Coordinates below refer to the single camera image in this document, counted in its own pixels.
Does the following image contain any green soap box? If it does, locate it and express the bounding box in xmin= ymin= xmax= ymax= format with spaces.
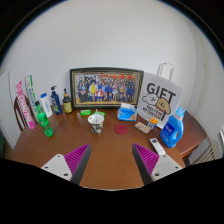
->
xmin=93 ymin=111 xmax=105 ymax=116
xmin=80 ymin=110 xmax=91 ymax=116

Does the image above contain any patterned paper cup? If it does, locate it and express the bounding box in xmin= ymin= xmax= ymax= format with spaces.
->
xmin=88 ymin=114 xmax=104 ymax=134

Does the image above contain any white radiator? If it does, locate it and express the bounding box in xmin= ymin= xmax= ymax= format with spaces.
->
xmin=194 ymin=124 xmax=224 ymax=165

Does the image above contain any green white toothpaste box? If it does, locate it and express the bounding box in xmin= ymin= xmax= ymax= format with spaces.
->
xmin=24 ymin=75 xmax=38 ymax=122

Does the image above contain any blue detergent bottle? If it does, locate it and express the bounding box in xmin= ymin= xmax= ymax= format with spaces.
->
xmin=160 ymin=107 xmax=185 ymax=148

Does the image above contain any green plastic soda bottle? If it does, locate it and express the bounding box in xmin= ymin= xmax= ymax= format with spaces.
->
xmin=35 ymin=101 xmax=53 ymax=137

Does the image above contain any green soap box left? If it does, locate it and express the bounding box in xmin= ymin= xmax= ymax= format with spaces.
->
xmin=80 ymin=110 xmax=91 ymax=116

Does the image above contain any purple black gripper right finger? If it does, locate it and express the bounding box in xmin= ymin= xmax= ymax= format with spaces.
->
xmin=132 ymin=144 xmax=182 ymax=185

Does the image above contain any red round coaster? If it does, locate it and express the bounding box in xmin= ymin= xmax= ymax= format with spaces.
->
xmin=114 ymin=125 xmax=128 ymax=135

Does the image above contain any white remote control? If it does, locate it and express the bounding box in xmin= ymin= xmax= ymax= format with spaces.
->
xmin=150 ymin=138 xmax=166 ymax=155

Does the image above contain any rubik's cube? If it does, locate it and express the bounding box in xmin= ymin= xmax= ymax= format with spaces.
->
xmin=147 ymin=118 xmax=158 ymax=129

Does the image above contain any dark blue pump bottle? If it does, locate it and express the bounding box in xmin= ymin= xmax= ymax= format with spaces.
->
xmin=50 ymin=86 xmax=62 ymax=115

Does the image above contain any white gift paper bag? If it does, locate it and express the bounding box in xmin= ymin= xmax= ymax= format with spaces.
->
xmin=137 ymin=63 xmax=184 ymax=128

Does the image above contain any small patterned snack packet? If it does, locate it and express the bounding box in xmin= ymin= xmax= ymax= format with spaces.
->
xmin=135 ymin=122 xmax=150 ymax=134

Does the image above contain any pink toothpaste box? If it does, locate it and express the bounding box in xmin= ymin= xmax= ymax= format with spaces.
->
xmin=16 ymin=81 xmax=35 ymax=129

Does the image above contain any green soap box right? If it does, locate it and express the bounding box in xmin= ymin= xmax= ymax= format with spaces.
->
xmin=93 ymin=111 xmax=105 ymax=116

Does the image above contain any brown pump bottle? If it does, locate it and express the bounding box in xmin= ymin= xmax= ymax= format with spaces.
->
xmin=63 ymin=91 xmax=72 ymax=113

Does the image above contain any blue tissue pack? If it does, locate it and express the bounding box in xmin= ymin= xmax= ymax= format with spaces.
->
xmin=117 ymin=103 xmax=137 ymax=121

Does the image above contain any white lotion bottle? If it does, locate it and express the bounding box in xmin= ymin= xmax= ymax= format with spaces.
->
xmin=41 ymin=93 xmax=53 ymax=117

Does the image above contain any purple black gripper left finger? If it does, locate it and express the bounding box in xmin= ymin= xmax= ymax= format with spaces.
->
xmin=42 ymin=144 xmax=91 ymax=185

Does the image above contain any dark wooden chair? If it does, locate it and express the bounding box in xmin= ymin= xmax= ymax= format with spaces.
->
xmin=14 ymin=98 xmax=27 ymax=131

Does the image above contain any framed group photo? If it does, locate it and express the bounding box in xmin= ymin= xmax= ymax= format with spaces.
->
xmin=70 ymin=67 xmax=143 ymax=109

